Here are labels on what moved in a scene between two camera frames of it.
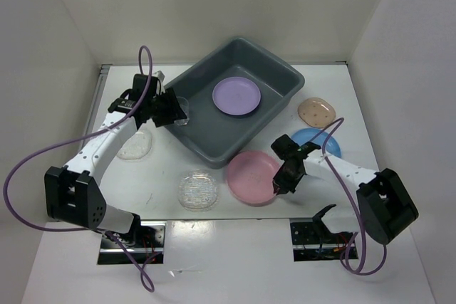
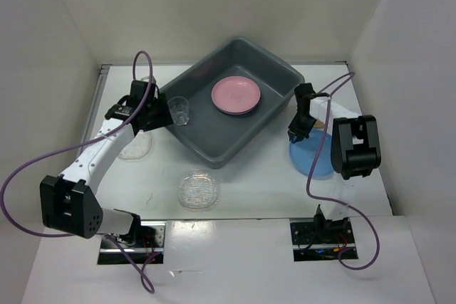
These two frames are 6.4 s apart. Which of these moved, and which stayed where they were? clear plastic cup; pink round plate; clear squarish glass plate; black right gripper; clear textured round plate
Moved: black right gripper; pink round plate
Stayed: clear squarish glass plate; clear plastic cup; clear textured round plate
